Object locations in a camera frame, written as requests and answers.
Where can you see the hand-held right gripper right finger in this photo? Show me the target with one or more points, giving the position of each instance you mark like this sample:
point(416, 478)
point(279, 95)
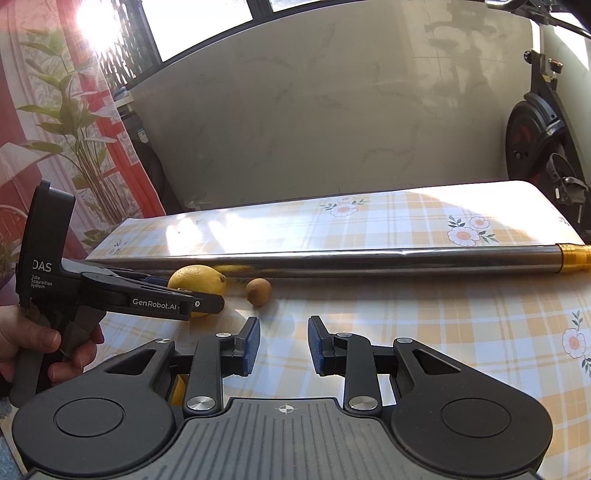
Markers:
point(315, 344)

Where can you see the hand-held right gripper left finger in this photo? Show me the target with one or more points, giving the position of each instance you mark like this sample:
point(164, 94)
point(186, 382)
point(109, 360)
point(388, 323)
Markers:
point(251, 344)

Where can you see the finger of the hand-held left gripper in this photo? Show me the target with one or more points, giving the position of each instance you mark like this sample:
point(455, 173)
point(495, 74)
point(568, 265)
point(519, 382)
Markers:
point(157, 302)
point(138, 277)

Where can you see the large yellow lemon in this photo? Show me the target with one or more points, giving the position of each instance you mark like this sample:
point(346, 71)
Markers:
point(198, 281)

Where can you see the brown kiwi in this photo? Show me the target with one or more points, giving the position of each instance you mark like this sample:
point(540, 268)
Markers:
point(258, 291)

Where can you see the yellow citrus fruit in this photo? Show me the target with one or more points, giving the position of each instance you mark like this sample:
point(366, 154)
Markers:
point(179, 392)

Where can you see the person's left hand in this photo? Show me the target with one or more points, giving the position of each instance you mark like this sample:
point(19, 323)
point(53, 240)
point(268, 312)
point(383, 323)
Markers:
point(27, 332)

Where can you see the steel pole with gold end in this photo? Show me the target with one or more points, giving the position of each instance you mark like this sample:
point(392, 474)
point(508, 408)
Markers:
point(369, 261)

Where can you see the dark bulky object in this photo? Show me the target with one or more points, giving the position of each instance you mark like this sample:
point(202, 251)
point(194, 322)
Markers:
point(154, 175)

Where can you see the printed curtain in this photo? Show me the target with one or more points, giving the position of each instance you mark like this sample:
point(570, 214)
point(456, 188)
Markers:
point(55, 115)

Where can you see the yellow plaid floral tablecloth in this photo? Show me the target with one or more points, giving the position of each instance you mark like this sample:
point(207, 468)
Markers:
point(461, 314)

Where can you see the black window lattice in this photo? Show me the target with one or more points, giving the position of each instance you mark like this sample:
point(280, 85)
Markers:
point(134, 46)

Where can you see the black-framed window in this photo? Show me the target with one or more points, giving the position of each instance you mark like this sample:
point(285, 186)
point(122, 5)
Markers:
point(198, 23)

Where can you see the black exercise bike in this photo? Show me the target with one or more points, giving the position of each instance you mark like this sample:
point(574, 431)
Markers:
point(531, 134)

